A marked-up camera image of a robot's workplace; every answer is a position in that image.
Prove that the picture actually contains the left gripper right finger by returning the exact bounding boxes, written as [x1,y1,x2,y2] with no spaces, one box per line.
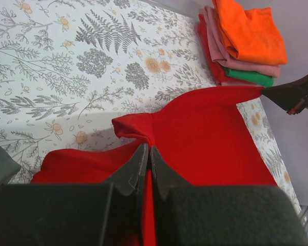
[150,147,308,245]

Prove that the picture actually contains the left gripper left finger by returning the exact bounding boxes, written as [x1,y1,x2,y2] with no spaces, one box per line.
[0,144,149,245]

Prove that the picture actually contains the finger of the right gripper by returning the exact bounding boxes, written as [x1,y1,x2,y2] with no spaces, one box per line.
[261,75,308,114]

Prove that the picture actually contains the red t shirt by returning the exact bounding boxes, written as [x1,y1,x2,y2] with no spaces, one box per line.
[195,13,258,86]
[30,86,278,246]

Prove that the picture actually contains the folded green t shirt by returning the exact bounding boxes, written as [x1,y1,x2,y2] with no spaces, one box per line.
[223,67,274,87]

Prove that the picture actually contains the folded orange t shirt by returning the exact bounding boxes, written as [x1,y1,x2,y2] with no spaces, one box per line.
[213,0,287,66]

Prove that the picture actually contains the folded red t shirt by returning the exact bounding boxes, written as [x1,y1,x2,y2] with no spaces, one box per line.
[195,13,258,86]

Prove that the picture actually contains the folded pink t shirt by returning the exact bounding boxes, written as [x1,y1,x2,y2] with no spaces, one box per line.
[200,6,281,78]

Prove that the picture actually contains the floral table mat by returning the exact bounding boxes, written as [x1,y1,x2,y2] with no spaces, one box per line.
[0,0,302,213]

